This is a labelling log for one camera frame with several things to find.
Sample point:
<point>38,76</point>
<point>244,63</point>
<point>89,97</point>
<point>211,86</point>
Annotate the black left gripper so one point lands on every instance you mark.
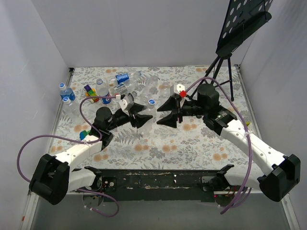
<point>132,115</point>

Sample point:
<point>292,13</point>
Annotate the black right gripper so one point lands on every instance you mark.
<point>179,112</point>

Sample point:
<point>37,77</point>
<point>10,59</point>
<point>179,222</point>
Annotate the Pocari Sweat cap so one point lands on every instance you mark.
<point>62,86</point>
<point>151,102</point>

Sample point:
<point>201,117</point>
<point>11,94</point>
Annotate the Pepsi plastic bottle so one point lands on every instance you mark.
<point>128,77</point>
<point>103,90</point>

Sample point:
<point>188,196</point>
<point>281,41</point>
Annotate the Pocari Sweat plastic bottle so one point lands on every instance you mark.
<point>68,92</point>

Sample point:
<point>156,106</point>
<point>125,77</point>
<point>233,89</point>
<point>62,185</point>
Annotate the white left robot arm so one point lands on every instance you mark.
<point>57,175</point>

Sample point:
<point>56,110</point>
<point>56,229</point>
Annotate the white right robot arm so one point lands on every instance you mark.
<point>280,173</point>

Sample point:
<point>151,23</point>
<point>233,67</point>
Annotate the clear bottle black label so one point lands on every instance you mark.
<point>133,94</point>

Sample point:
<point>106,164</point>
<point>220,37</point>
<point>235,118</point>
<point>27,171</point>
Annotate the small labelled clear bottle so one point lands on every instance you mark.
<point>123,88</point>

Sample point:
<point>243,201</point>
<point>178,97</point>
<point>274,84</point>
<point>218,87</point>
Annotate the tall clear plastic bottle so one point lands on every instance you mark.
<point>150,88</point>

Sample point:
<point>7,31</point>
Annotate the colourful toy block car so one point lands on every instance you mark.
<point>91,93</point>

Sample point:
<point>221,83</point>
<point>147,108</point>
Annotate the blue green toy block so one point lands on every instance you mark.
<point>83,134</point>

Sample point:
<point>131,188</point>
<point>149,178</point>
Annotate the black music stand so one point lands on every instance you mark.
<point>242,20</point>

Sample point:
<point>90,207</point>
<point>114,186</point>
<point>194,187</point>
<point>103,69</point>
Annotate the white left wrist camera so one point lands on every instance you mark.
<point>125,102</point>

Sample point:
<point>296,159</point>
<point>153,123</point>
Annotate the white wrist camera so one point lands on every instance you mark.
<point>125,102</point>
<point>178,92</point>

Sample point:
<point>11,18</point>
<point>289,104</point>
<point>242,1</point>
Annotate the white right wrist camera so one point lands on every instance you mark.
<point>178,92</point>

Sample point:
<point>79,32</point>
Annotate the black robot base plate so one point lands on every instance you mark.
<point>161,185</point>

